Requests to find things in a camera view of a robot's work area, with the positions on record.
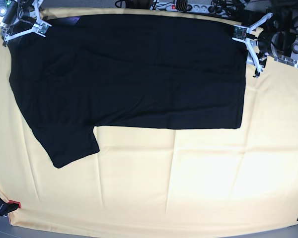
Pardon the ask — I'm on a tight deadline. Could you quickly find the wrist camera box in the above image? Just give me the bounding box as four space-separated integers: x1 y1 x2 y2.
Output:
33 21 52 37
232 25 248 42

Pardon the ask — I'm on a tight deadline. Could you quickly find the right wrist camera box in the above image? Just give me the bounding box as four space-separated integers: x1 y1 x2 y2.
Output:
33 21 52 37

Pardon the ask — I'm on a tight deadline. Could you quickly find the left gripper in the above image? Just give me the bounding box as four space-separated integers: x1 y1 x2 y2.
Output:
244 13 276 78

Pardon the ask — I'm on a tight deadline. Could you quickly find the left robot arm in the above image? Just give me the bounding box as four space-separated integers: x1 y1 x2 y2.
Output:
245 8 298 77

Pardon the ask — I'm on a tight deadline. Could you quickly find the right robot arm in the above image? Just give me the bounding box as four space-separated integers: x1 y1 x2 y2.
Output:
0 0 52 47

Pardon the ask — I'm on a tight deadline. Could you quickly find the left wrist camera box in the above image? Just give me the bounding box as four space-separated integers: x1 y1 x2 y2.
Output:
232 25 248 42

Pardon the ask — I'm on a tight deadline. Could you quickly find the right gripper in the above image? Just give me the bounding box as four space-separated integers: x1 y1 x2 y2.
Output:
1 0 46 47

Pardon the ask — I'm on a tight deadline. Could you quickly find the black T-shirt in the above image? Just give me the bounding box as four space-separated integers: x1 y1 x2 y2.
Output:
8 14 247 168

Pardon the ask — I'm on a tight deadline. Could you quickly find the yellow table cloth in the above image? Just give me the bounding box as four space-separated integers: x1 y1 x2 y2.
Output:
0 7 298 234

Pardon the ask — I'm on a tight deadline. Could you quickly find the white power strip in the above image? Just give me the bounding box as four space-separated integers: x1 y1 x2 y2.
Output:
153 1 239 16

